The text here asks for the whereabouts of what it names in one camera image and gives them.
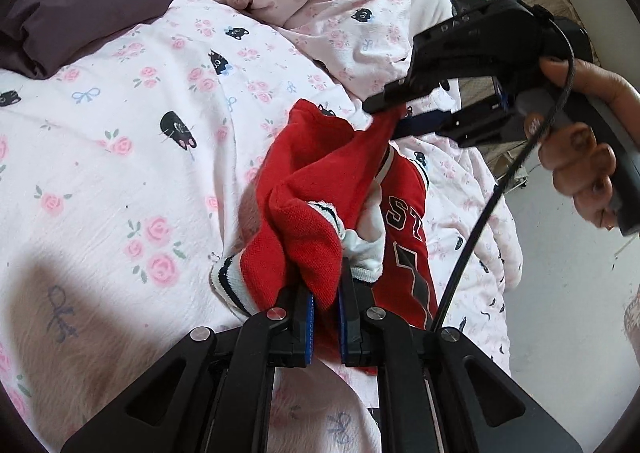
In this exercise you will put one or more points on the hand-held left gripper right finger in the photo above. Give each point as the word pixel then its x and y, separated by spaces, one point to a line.
pixel 341 328

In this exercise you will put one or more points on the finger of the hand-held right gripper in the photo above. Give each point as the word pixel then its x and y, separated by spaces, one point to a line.
pixel 395 98
pixel 425 123

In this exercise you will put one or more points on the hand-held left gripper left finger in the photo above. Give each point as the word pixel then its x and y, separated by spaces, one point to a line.
pixel 307 333

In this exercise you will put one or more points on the red and white jersey shirt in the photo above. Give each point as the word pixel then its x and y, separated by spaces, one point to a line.
pixel 300 213

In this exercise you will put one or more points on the person's right hand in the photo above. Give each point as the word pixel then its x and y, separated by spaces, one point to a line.
pixel 575 158

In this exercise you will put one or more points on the pink cat print bed sheet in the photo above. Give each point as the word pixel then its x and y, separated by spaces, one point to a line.
pixel 125 133

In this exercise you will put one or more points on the person's light printed clothing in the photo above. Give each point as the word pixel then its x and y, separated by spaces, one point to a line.
pixel 632 313

